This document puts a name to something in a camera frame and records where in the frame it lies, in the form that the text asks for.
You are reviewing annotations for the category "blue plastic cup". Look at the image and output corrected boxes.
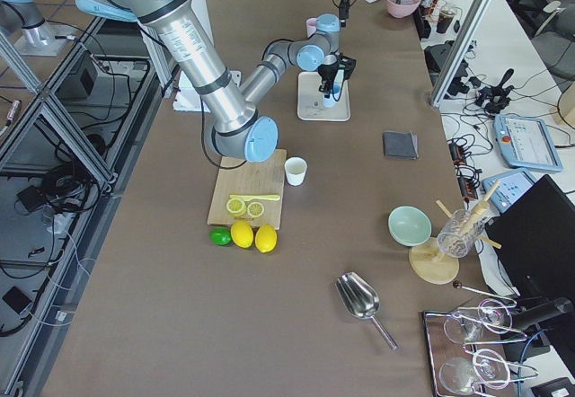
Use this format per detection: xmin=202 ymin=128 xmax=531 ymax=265
xmin=323 ymin=91 xmax=339 ymax=109

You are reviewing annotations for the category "pink plastic cup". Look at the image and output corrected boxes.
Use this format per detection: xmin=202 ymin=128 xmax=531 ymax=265
xmin=305 ymin=17 xmax=317 ymax=38

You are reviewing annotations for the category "cream rabbit tray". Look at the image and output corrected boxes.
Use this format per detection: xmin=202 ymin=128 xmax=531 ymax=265
xmin=296 ymin=72 xmax=350 ymax=122

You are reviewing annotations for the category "pink bowl with ice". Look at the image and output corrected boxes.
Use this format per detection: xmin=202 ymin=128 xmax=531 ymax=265
xmin=385 ymin=0 xmax=421 ymax=18

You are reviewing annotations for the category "pale yellow plastic cup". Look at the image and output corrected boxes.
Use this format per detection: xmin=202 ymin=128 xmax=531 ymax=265
xmin=284 ymin=156 xmax=307 ymax=186

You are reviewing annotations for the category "grey folded cloth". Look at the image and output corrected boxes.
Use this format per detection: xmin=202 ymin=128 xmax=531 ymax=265
xmin=382 ymin=131 xmax=419 ymax=160

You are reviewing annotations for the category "wooden cutting board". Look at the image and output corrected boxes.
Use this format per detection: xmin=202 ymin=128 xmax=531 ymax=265
xmin=208 ymin=149 xmax=287 ymax=230

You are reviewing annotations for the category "yellow plastic knife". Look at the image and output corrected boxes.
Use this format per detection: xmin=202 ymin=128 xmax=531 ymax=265
xmin=229 ymin=194 xmax=281 ymax=202

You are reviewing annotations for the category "lemon slice upper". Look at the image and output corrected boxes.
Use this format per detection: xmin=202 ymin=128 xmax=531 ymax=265
xmin=246 ymin=201 xmax=265 ymax=219

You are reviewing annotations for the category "lemon slice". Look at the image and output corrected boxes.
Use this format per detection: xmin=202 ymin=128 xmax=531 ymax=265
xmin=226 ymin=198 xmax=247 ymax=217
xmin=246 ymin=201 xmax=265 ymax=219

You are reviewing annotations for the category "lemon slice lower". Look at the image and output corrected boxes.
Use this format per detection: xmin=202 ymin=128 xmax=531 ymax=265
xmin=226 ymin=198 xmax=247 ymax=217

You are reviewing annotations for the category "green bowl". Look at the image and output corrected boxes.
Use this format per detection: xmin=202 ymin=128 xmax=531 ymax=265
xmin=388 ymin=206 xmax=432 ymax=247

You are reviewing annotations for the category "whole yellow lemon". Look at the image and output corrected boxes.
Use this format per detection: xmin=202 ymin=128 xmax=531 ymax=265
xmin=230 ymin=220 xmax=254 ymax=249
xmin=255 ymin=225 xmax=278 ymax=253

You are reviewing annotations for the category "green lime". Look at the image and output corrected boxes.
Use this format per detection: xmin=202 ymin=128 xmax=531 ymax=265
xmin=209 ymin=227 xmax=232 ymax=246

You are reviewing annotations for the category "clear textured glass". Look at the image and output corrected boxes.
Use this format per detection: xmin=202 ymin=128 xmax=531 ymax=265
xmin=437 ymin=209 xmax=484 ymax=258

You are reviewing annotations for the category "blue teach pendant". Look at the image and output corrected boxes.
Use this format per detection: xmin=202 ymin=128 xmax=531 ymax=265
xmin=493 ymin=114 xmax=563 ymax=173
xmin=481 ymin=168 xmax=536 ymax=213

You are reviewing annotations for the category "round wooden stand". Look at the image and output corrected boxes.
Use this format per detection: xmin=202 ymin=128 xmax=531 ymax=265
xmin=409 ymin=181 xmax=501 ymax=285

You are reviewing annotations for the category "metal ice scoop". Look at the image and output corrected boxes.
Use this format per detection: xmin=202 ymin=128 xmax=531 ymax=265
xmin=336 ymin=271 xmax=398 ymax=351

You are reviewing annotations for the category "black monitor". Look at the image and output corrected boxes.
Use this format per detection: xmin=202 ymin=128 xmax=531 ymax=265
xmin=487 ymin=175 xmax=574 ymax=300

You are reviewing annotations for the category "wine glass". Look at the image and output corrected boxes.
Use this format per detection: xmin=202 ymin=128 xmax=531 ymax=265
xmin=443 ymin=298 xmax=512 ymax=345
xmin=438 ymin=348 xmax=511 ymax=396

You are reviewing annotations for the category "black glass rack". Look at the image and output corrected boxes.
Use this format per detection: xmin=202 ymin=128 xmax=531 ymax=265
xmin=420 ymin=297 xmax=575 ymax=397

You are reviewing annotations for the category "aluminium frame post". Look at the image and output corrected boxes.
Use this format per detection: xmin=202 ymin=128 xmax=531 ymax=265
xmin=429 ymin=0 xmax=491 ymax=110

